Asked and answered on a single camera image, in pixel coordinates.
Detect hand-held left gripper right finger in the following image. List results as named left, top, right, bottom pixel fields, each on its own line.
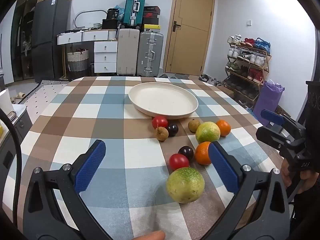
left=200, top=141, right=292, bottom=240

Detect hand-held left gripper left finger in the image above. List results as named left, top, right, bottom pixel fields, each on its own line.
left=22, top=139, right=113, bottom=240

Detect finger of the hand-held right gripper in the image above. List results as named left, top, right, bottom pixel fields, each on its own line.
left=260, top=109, right=307, bottom=140
left=255, top=126, right=304, bottom=155

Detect orange tangerine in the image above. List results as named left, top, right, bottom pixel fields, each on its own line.
left=216, top=119, right=231, bottom=137
left=195, top=141, right=213, bottom=165

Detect green yellow citrus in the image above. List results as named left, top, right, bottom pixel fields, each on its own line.
left=195, top=122, right=221, bottom=144
left=166, top=167, right=205, bottom=204

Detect dark purple plum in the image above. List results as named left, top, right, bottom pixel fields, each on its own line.
left=178, top=146, right=194, bottom=161
left=167, top=123, right=179, bottom=137

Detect red tomato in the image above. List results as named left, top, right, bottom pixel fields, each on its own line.
left=169, top=153, right=190, bottom=171
left=152, top=115, right=168, bottom=130

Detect brown longan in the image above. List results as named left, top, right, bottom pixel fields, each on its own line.
left=155, top=127, right=168, bottom=141
left=188, top=119, right=201, bottom=133

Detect cream round plate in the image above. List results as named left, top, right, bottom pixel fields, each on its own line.
left=128, top=82, right=199, bottom=120

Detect person's right forearm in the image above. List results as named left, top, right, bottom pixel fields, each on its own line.
left=290, top=190, right=320, bottom=240

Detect person's right hand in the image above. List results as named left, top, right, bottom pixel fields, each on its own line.
left=280, top=158, right=320, bottom=195

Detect person's left hand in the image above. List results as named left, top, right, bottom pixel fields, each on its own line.
left=133, top=231, right=166, bottom=240

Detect purple gift bag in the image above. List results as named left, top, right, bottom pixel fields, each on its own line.
left=253, top=80, right=285, bottom=120

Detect checked tablecloth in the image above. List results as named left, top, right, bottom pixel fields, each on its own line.
left=5, top=76, right=285, bottom=240

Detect wooden shoe rack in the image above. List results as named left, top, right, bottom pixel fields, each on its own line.
left=224, top=36, right=272, bottom=108

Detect shoe rack with shoes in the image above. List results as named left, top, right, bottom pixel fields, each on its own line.
left=225, top=34, right=272, bottom=105

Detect grey white sneakers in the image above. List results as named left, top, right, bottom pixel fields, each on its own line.
left=199, top=74, right=223, bottom=87

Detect grey side cabinet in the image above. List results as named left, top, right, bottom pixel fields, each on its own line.
left=0, top=104, right=33, bottom=170

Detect patterned rug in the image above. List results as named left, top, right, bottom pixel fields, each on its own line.
left=7, top=80, right=73, bottom=117

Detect beige slippers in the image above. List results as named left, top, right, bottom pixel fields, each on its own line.
left=10, top=92, right=26, bottom=103

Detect grey slippers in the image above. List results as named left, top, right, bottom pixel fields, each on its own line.
left=159, top=73, right=186, bottom=79

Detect wicker laundry basket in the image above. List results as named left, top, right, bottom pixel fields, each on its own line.
left=66, top=49, right=89, bottom=72

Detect white cylindrical container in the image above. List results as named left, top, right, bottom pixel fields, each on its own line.
left=0, top=89, right=15, bottom=117

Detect white drawer dresser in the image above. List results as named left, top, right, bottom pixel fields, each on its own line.
left=57, top=29, right=118, bottom=76

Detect beige suitcase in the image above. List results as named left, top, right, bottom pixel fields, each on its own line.
left=117, top=28, right=140, bottom=76

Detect wooden door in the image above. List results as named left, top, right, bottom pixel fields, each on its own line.
left=164, top=0, right=216, bottom=75

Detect silver suitcase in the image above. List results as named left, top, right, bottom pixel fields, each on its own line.
left=136, top=31, right=164, bottom=77

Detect dark grey refrigerator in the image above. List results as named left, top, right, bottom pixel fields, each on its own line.
left=31, top=0, right=71, bottom=83

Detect black storage box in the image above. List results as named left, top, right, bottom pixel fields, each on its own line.
left=102, top=19, right=118, bottom=30

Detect dark open wardrobe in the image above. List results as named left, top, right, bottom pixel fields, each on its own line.
left=11, top=0, right=38, bottom=82

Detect arched mirror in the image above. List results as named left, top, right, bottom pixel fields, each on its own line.
left=74, top=10, right=107, bottom=29

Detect yellow black shoe box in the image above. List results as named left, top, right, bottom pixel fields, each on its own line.
left=142, top=24, right=162, bottom=32

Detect black bucket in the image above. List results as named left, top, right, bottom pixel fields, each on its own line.
left=106, top=8, right=119, bottom=20

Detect blue plastic bag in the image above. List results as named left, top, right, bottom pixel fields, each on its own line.
left=114, top=5, right=125, bottom=20

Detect teal suitcase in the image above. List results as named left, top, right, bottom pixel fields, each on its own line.
left=123, top=0, right=146, bottom=28

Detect black cable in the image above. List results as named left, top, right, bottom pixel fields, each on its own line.
left=0, top=109, right=23, bottom=183

